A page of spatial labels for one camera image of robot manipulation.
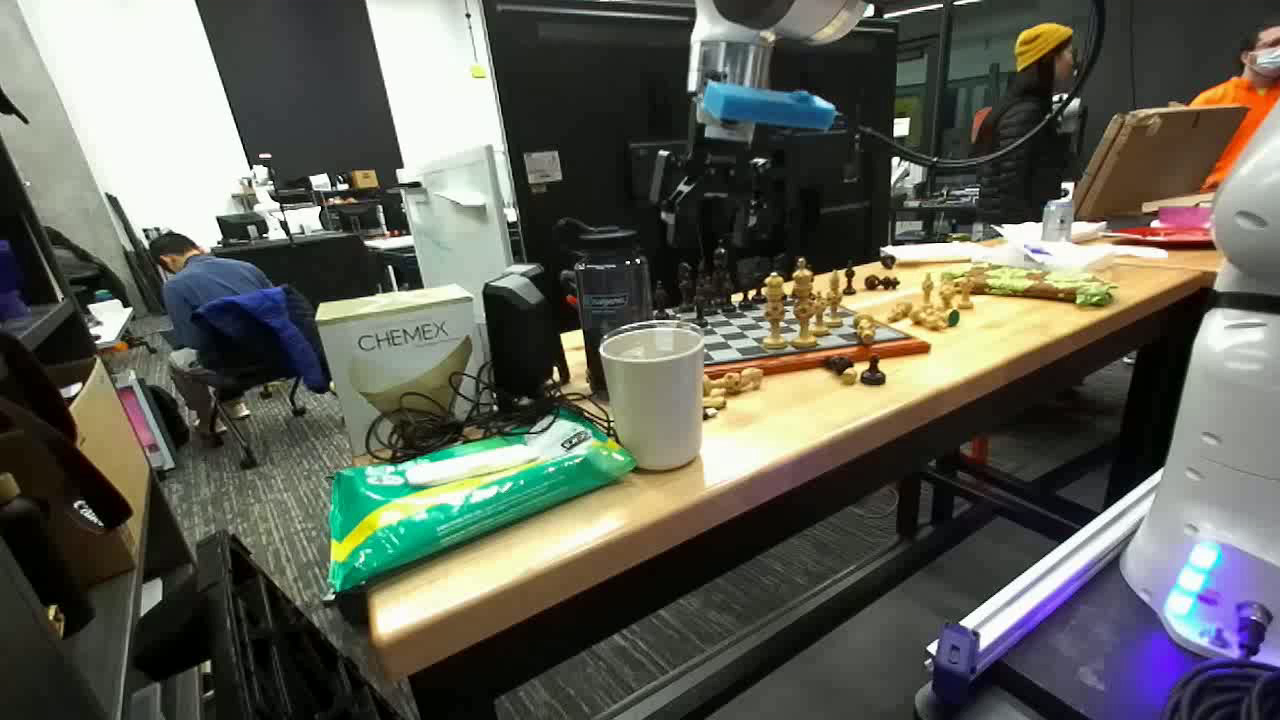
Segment white paper sheets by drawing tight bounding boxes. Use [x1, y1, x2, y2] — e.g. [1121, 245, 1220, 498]
[995, 218, 1154, 274]

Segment blue jacket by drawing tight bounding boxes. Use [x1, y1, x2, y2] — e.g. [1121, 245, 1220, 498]
[197, 286, 336, 398]

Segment black coffee grinder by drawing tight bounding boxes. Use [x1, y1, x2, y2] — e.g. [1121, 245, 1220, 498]
[480, 260, 563, 419]

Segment black office chair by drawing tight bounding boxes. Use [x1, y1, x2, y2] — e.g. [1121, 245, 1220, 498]
[197, 336, 317, 473]

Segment tangled black power cord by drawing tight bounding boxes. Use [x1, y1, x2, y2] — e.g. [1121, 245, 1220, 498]
[359, 377, 498, 466]

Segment black plastic crate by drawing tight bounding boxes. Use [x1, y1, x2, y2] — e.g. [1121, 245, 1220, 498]
[132, 533, 405, 720]

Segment white Chemex filter box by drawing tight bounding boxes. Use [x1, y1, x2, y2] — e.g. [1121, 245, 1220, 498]
[313, 286, 494, 456]

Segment aluminium rail with blue end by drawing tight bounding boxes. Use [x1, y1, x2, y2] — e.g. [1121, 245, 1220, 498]
[927, 473, 1166, 708]

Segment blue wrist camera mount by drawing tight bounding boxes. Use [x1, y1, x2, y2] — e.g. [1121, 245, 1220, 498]
[697, 77, 842, 136]

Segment person in blue sweater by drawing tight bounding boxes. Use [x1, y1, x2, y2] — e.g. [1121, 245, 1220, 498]
[150, 227, 277, 406]

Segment tall light wooden chess piece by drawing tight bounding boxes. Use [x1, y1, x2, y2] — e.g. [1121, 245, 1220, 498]
[787, 257, 820, 336]

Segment black metal table frame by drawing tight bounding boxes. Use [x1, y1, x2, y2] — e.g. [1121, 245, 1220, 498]
[398, 286, 1215, 720]

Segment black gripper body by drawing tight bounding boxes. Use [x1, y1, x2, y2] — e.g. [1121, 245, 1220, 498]
[681, 132, 796, 248]

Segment chessboard with brown wooden frame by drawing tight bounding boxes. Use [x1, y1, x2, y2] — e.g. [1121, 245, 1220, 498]
[662, 298, 935, 380]

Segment coiled black cable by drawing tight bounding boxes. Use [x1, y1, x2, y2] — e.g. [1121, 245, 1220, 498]
[1166, 657, 1280, 720]

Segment tall black chess piece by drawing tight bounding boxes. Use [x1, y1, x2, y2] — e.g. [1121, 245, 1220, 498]
[708, 254, 738, 320]

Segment pink flat item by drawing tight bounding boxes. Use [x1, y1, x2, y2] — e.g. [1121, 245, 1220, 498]
[116, 373, 182, 475]

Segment person in orange shirt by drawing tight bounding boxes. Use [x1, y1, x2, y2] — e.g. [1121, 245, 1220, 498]
[1190, 22, 1280, 194]

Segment person with yellow beanie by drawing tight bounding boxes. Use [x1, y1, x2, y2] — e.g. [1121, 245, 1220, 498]
[976, 22, 1090, 224]

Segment dark blender jar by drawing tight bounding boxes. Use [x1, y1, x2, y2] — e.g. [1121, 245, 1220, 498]
[555, 222, 657, 398]

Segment green snack bag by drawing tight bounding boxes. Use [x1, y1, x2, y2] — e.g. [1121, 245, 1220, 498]
[319, 413, 640, 599]

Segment artichoke print pot holder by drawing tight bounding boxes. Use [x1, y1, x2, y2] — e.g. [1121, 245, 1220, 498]
[952, 260, 1121, 314]

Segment black office desk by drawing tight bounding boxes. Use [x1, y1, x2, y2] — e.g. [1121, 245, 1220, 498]
[212, 231, 419, 308]

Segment brown cardboard storage box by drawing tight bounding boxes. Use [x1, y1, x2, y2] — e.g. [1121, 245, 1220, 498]
[54, 355, 158, 594]

